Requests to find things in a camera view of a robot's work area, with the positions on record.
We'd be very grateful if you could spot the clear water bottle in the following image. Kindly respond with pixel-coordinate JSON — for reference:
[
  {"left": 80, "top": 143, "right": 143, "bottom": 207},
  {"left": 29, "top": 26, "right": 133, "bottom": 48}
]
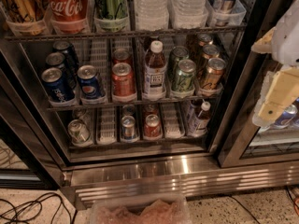
[
  {"left": 134, "top": 0, "right": 169, "bottom": 31},
  {"left": 169, "top": 0, "right": 207, "bottom": 29}
]

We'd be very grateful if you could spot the back gold soda can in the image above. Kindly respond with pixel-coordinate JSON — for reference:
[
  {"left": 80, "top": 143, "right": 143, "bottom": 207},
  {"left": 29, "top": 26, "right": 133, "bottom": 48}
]
[{"left": 186, "top": 34, "right": 213, "bottom": 60}]

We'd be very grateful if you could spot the right clear water bottle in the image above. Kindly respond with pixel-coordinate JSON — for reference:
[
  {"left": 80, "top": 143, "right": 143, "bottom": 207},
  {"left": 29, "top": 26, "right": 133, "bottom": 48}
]
[{"left": 169, "top": 0, "right": 207, "bottom": 29}]

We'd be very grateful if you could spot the can behind glass door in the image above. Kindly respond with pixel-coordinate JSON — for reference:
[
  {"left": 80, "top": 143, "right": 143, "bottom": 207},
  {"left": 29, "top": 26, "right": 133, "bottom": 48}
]
[{"left": 274, "top": 105, "right": 297, "bottom": 129}]

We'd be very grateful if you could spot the clear plastic bin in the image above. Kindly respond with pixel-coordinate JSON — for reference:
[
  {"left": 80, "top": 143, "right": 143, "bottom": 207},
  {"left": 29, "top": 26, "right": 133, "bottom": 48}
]
[{"left": 90, "top": 193, "right": 192, "bottom": 224}]

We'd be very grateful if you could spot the middle gold soda can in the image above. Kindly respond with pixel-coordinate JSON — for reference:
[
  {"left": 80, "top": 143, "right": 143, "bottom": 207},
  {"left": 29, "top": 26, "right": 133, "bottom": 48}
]
[{"left": 197, "top": 44, "right": 221, "bottom": 77}]

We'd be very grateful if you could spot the lower red can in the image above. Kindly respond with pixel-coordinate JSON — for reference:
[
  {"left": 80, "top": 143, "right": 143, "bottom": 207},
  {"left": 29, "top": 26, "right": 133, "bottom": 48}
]
[{"left": 144, "top": 114, "right": 161, "bottom": 138}]

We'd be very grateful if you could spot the left clear water bottle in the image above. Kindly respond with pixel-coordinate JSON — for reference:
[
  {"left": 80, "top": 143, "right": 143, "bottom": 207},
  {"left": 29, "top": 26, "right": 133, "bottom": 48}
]
[{"left": 134, "top": 0, "right": 169, "bottom": 31}]

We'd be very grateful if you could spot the back dark Pepsi can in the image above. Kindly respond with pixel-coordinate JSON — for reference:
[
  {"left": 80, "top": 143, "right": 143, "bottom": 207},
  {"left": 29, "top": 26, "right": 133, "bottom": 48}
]
[{"left": 52, "top": 41, "right": 79, "bottom": 72}]

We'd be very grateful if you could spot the black floor cable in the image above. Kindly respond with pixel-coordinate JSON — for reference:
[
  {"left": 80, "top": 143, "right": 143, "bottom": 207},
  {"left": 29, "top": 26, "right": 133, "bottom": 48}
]
[{"left": 0, "top": 191, "right": 76, "bottom": 224}]

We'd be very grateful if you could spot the front left Pepsi can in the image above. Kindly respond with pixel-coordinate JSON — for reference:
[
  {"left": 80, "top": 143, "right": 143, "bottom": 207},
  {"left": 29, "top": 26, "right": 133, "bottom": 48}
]
[{"left": 41, "top": 67, "right": 75, "bottom": 103}]

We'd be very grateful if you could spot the front right Pepsi can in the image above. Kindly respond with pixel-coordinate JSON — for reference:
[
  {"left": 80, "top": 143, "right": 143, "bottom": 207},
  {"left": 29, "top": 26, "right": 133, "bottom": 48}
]
[{"left": 77, "top": 65, "right": 106, "bottom": 105}]

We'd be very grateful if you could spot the large gold can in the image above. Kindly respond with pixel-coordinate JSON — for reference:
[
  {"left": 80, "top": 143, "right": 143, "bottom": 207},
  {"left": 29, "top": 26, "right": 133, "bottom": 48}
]
[{"left": 1, "top": 0, "right": 49, "bottom": 36}]

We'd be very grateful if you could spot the lower silver tipped can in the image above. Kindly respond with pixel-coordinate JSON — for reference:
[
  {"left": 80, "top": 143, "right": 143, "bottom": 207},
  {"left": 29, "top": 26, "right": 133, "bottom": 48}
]
[{"left": 67, "top": 119, "right": 91, "bottom": 145}]

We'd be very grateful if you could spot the lower blue silver can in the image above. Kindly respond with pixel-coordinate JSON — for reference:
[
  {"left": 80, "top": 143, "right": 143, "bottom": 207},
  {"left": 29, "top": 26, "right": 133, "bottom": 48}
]
[{"left": 121, "top": 116, "right": 135, "bottom": 140}]

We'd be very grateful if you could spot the tea bottle white cap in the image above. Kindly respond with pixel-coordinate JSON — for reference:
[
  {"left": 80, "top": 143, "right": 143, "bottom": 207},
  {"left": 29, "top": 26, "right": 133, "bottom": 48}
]
[{"left": 142, "top": 40, "right": 168, "bottom": 101}]

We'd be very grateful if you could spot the green soda can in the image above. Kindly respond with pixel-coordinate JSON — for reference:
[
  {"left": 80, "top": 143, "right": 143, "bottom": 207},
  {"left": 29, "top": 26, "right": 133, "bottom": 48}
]
[
  {"left": 171, "top": 59, "right": 196, "bottom": 98},
  {"left": 168, "top": 46, "right": 189, "bottom": 80}
]

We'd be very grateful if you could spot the middle dark Pepsi can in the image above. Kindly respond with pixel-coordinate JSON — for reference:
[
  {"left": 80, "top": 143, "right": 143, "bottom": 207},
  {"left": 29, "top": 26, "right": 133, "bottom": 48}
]
[{"left": 46, "top": 52, "right": 77, "bottom": 89}]

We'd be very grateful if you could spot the large Coca-Cola can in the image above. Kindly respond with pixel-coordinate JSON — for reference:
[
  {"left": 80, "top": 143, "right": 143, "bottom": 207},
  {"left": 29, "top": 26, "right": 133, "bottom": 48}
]
[{"left": 49, "top": 0, "right": 88, "bottom": 34}]

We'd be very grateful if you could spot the front gold soda can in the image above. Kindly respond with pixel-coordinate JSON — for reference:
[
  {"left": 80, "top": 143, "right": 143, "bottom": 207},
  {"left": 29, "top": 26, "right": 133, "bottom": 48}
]
[{"left": 199, "top": 58, "right": 226, "bottom": 91}]

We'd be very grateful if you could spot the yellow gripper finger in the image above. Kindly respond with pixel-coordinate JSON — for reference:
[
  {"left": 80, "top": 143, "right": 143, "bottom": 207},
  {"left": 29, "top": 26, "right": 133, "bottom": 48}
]
[
  {"left": 257, "top": 66, "right": 299, "bottom": 123},
  {"left": 251, "top": 28, "right": 275, "bottom": 54}
]

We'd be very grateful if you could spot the front red soda can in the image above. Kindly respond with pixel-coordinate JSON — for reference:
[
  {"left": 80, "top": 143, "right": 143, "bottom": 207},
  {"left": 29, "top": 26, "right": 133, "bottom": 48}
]
[{"left": 112, "top": 63, "right": 136, "bottom": 102}]

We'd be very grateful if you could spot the back red soda can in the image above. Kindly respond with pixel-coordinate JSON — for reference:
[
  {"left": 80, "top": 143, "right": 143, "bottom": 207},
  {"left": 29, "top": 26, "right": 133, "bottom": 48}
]
[{"left": 112, "top": 49, "right": 133, "bottom": 65}]

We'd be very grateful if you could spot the gold soda can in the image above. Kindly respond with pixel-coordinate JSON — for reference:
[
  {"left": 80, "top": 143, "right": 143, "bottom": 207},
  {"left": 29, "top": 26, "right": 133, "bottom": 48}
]
[
  {"left": 199, "top": 58, "right": 226, "bottom": 91},
  {"left": 197, "top": 44, "right": 221, "bottom": 77},
  {"left": 186, "top": 34, "right": 213, "bottom": 60}
]

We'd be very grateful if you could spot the front green soda can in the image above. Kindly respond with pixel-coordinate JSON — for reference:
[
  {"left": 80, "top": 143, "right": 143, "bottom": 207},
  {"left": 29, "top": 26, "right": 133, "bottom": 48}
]
[{"left": 171, "top": 59, "right": 196, "bottom": 98}]

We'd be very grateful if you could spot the back green soda can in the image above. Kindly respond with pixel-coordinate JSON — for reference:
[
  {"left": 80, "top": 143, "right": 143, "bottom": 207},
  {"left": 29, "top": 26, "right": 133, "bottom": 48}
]
[{"left": 168, "top": 46, "right": 189, "bottom": 80}]

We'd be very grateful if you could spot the dark pepsi can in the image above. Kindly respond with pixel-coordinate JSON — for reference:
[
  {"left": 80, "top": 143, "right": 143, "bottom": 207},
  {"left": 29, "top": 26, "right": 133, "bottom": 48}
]
[
  {"left": 52, "top": 41, "right": 79, "bottom": 72},
  {"left": 46, "top": 52, "right": 77, "bottom": 89}
]

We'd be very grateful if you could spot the lower shelf tea bottle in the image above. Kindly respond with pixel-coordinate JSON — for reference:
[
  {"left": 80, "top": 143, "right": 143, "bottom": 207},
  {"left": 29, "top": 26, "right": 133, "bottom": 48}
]
[{"left": 188, "top": 102, "right": 211, "bottom": 137}]

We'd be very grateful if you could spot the red soda can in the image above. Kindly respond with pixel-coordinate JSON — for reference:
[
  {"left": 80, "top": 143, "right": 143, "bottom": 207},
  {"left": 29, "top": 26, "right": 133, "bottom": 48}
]
[
  {"left": 112, "top": 49, "right": 133, "bottom": 65},
  {"left": 112, "top": 63, "right": 136, "bottom": 102}
]

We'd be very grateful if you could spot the stainless fridge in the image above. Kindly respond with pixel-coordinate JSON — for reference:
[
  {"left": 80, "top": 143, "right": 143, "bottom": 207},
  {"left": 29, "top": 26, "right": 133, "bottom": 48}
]
[{"left": 1, "top": 0, "right": 299, "bottom": 209}]

